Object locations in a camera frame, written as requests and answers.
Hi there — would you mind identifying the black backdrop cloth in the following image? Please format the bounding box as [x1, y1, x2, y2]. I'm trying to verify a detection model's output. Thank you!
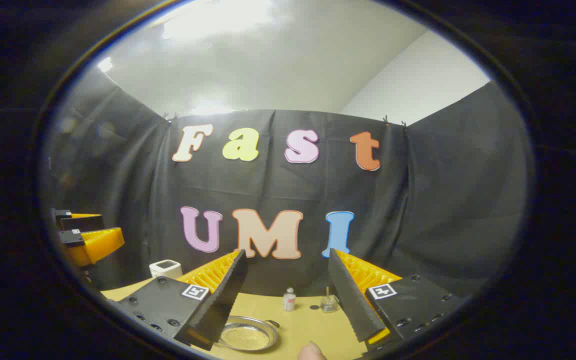
[43, 70, 534, 301]

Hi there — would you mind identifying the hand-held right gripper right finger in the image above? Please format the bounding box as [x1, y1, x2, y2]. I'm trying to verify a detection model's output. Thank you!
[328, 248, 469, 358]

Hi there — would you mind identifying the stainless steel pot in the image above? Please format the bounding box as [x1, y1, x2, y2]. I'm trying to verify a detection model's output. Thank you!
[216, 316, 281, 352]

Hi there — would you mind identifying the white toaster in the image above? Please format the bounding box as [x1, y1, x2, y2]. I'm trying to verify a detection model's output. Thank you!
[149, 259, 183, 279]

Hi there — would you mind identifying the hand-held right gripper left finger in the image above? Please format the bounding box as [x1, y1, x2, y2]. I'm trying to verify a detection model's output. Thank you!
[110, 248, 249, 352]

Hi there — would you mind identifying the wire mesh utensil holder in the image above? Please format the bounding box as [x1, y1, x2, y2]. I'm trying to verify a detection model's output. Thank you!
[320, 286, 340, 314]

